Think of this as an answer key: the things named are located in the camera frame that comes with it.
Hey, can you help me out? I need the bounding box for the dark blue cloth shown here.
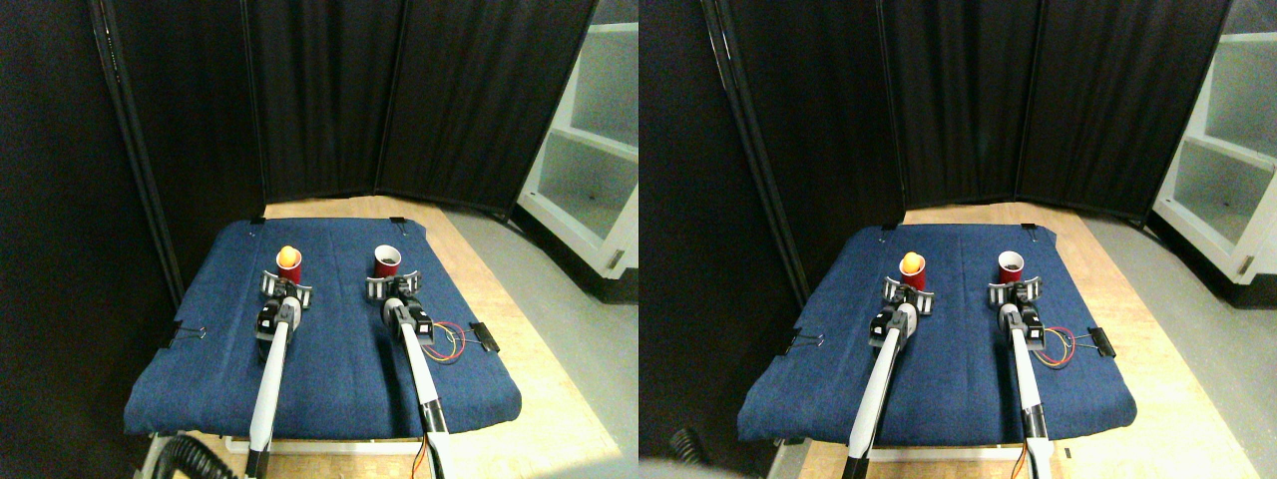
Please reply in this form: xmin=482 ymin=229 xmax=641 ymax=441
xmin=125 ymin=216 xmax=523 ymax=440
xmin=738 ymin=222 xmax=1137 ymax=446

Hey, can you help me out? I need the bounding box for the red wire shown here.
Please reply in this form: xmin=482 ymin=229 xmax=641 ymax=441
xmin=1038 ymin=326 xmax=1075 ymax=368
xmin=424 ymin=321 xmax=466 ymax=364

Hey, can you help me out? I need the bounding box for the black ribbed hose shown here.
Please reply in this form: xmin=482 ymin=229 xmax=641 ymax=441
xmin=150 ymin=434 xmax=242 ymax=479
xmin=668 ymin=429 xmax=709 ymax=468

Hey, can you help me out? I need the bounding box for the white shelf unit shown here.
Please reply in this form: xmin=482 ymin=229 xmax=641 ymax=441
xmin=1150 ymin=35 xmax=1277 ymax=287
xmin=516 ymin=25 xmax=639 ymax=280

